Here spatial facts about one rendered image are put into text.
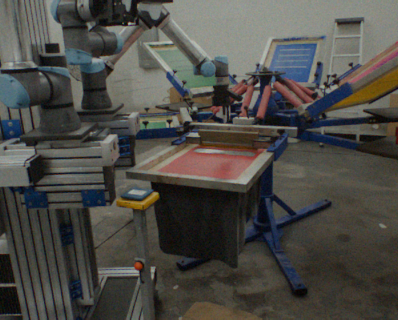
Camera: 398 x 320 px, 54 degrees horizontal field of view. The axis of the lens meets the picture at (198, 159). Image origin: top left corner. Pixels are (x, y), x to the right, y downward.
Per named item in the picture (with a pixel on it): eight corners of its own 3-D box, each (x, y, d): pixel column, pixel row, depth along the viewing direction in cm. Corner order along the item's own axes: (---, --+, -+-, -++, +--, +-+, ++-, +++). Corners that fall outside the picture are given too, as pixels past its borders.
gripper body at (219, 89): (217, 105, 223) (216, 83, 219) (231, 105, 219) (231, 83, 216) (212, 107, 216) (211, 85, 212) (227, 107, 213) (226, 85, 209)
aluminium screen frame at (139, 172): (246, 193, 159) (246, 184, 158) (126, 179, 182) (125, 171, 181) (285, 144, 228) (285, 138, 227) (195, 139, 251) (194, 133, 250)
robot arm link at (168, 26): (152, -12, 178) (222, 67, 193) (151, -9, 189) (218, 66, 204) (134, 6, 180) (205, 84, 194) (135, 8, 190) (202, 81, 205)
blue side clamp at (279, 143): (275, 161, 201) (276, 149, 199) (266, 161, 203) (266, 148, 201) (287, 147, 227) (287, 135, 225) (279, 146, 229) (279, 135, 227)
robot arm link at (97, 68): (80, 89, 186) (76, 60, 182) (84, 86, 198) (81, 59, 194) (106, 87, 187) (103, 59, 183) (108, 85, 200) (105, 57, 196)
